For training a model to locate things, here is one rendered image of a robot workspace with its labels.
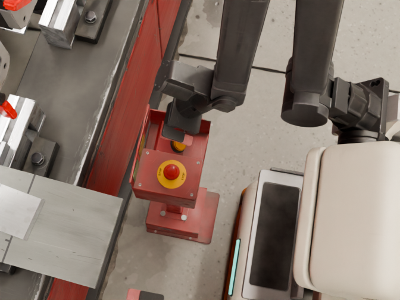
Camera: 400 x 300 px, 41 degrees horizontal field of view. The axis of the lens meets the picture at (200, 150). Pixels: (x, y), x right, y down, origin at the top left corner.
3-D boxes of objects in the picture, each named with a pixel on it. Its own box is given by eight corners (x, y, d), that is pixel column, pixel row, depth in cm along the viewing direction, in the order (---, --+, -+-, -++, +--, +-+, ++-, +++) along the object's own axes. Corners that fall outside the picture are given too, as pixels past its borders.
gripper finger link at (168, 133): (146, 143, 110) (165, 134, 102) (153, 111, 112) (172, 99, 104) (175, 152, 112) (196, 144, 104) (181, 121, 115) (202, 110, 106)
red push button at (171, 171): (178, 184, 131) (177, 180, 128) (162, 181, 131) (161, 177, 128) (181, 168, 132) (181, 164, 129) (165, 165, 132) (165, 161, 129)
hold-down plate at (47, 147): (13, 275, 114) (9, 274, 111) (-11, 268, 114) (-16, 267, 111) (60, 145, 122) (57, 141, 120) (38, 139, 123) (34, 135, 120)
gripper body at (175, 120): (165, 125, 103) (182, 116, 97) (175, 78, 106) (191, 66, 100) (194, 136, 106) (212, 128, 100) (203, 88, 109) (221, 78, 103)
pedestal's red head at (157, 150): (194, 209, 141) (196, 195, 124) (135, 197, 141) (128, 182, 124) (208, 138, 147) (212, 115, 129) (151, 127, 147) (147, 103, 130)
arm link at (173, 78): (240, 108, 89) (247, 61, 91) (179, 84, 84) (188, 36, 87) (205, 124, 99) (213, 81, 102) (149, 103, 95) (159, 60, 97)
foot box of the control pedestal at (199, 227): (210, 244, 204) (212, 240, 192) (146, 231, 204) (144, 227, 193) (219, 194, 210) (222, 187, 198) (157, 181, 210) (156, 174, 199)
